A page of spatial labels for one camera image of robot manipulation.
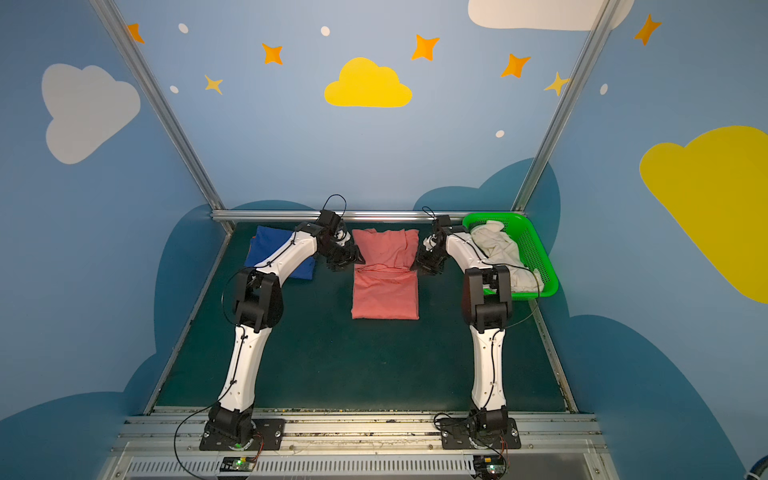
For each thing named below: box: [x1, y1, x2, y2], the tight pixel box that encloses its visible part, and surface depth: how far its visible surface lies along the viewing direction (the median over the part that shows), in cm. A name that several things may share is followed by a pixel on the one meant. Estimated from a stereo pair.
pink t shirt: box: [351, 228, 419, 320], surface depth 105 cm
